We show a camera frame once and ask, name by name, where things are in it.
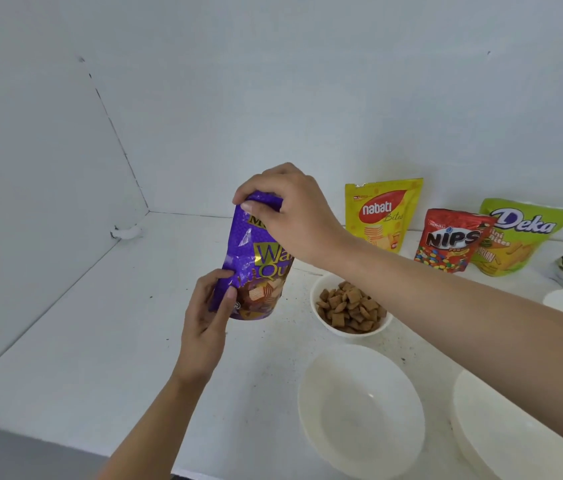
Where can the red Nips candy bag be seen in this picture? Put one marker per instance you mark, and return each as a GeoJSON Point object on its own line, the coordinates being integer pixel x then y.
{"type": "Point", "coordinates": [451, 239]}

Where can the green snack bag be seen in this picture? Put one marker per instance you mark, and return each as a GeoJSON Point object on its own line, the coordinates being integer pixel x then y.
{"type": "Point", "coordinates": [521, 244]}

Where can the pile of brown pillow snacks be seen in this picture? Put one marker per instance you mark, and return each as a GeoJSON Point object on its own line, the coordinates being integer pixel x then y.
{"type": "Point", "coordinates": [349, 307]}

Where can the person's right forearm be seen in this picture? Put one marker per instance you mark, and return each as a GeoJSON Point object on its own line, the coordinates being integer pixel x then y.
{"type": "Point", "coordinates": [461, 314]}

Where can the small white plaster lump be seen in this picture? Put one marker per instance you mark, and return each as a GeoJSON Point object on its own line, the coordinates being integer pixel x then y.
{"type": "Point", "coordinates": [129, 232]}

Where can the person's left forearm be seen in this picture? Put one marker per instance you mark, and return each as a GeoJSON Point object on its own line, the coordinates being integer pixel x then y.
{"type": "Point", "coordinates": [151, 434]}

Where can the person's right hand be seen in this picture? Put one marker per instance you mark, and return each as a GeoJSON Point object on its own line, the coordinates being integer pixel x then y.
{"type": "Point", "coordinates": [306, 219]}

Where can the person's left hand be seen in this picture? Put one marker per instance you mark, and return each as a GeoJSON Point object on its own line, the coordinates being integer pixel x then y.
{"type": "Point", "coordinates": [201, 344]}

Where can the yellow snack bag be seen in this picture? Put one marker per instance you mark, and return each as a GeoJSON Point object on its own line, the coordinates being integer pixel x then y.
{"type": "Point", "coordinates": [386, 209]}

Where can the purple snack bag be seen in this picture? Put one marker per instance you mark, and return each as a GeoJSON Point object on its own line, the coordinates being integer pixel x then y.
{"type": "Point", "coordinates": [246, 244]}

